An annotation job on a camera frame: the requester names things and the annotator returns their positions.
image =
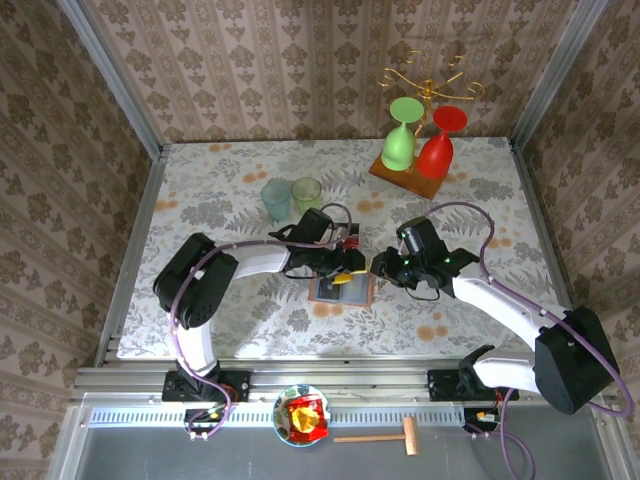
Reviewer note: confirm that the pink leather card holder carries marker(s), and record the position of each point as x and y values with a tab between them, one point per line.
357	292

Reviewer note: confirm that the red credit card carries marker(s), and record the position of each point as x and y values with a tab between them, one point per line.
352	243

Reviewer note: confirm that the black credit card gold logo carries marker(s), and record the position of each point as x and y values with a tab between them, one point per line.
354	231

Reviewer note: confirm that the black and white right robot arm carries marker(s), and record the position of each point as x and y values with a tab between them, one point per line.
570	360

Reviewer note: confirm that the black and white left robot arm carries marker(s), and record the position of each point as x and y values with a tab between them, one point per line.
195	280

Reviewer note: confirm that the green translucent plastic cup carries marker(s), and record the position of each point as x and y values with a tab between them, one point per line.
306	195

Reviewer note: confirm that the blue translucent plastic cup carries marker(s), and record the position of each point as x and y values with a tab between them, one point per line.
276	200

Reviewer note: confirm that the red plastic wine glass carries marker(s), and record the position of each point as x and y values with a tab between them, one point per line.
436	157

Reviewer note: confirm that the green plastic wine glass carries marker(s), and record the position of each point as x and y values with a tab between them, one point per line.
398	145

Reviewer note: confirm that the patterned ceramic plate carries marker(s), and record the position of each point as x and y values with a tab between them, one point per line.
280	400

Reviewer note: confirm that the red snack bag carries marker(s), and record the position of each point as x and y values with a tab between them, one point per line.
306	420

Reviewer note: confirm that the black connector block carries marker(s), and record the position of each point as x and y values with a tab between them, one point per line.
475	417
200	417

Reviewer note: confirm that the small wooden mallet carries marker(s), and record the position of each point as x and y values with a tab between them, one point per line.
411	435

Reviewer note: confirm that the grey metal shelf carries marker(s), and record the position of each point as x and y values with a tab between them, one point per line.
150	460

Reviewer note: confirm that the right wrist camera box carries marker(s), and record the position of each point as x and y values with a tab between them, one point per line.
425	239

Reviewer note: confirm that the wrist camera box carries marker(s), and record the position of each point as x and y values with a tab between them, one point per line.
425	239
312	227

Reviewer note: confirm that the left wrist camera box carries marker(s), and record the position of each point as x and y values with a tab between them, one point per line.
312	227

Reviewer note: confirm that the aluminium frame cross rail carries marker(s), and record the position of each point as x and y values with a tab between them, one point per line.
340	380

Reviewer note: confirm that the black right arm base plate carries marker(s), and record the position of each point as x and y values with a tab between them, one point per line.
440	386

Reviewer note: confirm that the aluminium table side rail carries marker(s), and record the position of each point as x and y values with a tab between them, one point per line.
530	200
145	210

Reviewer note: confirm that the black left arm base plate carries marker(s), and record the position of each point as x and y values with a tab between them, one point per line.
237	385

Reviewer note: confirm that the aluminium frame post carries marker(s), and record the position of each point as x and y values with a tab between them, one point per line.
560	70
115	75

